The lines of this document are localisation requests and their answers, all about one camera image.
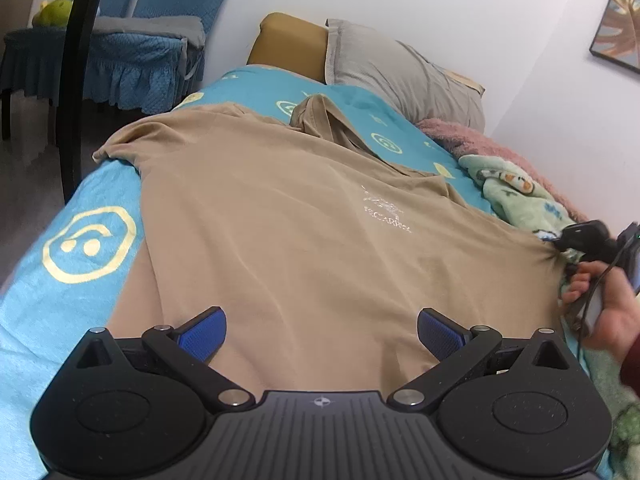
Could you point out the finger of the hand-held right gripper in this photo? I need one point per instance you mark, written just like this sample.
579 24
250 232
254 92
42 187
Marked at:
580 237

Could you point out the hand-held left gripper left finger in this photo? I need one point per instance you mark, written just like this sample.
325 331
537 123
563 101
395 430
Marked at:
202 332

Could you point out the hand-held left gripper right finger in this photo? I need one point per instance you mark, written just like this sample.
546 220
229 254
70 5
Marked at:
442 335

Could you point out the tan printed t-shirt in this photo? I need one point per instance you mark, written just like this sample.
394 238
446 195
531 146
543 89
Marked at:
300 235

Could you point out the person's right hand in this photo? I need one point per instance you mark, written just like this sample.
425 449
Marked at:
615 320

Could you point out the green cartoon blanket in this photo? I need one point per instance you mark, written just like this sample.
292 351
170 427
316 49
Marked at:
515 200

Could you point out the blue printed bed sheet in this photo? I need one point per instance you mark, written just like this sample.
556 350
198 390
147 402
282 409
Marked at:
75 260

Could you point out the pink fluffy blanket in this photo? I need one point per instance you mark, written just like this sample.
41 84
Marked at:
465 140

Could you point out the grey pillow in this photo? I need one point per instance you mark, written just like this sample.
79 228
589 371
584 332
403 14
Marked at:
390 70

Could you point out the white table with black legs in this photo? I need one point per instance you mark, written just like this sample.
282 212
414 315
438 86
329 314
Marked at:
75 110

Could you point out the blue covered dining chair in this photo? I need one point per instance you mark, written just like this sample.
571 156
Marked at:
30 60
145 70

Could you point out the mustard headboard cushion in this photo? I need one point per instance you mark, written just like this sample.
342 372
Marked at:
290 45

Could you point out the yellow-green plush toy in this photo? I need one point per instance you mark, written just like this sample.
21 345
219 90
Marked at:
52 12

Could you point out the framed leaf wall picture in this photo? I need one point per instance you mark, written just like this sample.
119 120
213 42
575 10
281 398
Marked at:
617 25

